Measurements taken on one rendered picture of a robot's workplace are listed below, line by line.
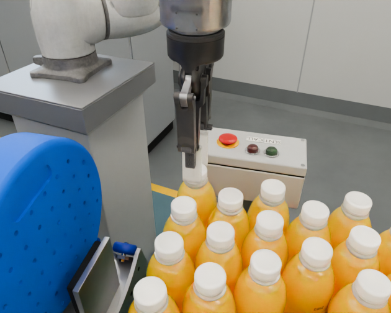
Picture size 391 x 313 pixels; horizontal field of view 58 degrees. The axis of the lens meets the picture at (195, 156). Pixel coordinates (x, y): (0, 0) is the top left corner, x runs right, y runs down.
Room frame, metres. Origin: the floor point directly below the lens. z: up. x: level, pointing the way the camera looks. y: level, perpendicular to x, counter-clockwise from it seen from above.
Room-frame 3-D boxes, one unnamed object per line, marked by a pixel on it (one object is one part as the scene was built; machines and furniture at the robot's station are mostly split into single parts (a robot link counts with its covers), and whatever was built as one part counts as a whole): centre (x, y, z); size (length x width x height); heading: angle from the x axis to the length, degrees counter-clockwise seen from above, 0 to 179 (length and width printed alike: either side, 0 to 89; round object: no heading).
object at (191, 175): (0.44, 0.01, 1.15); 0.03 x 0.01 x 0.07; 76
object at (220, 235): (0.33, -0.03, 1.10); 0.04 x 0.04 x 0.02
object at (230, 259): (0.33, -0.03, 1.00); 0.07 x 0.07 x 0.19
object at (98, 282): (0.33, 0.16, 0.99); 0.10 x 0.02 x 0.12; 166
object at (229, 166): (0.56, -0.11, 1.05); 0.20 x 0.10 x 0.10; 76
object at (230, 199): (0.40, -0.05, 1.10); 0.04 x 0.04 x 0.02
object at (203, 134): (0.48, -0.01, 1.15); 0.03 x 0.01 x 0.07; 76
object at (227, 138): (0.57, -0.06, 1.11); 0.04 x 0.04 x 0.01
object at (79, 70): (1.03, 0.39, 1.09); 0.22 x 0.18 x 0.06; 73
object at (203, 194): (0.46, 0.00, 1.01); 0.07 x 0.07 x 0.19
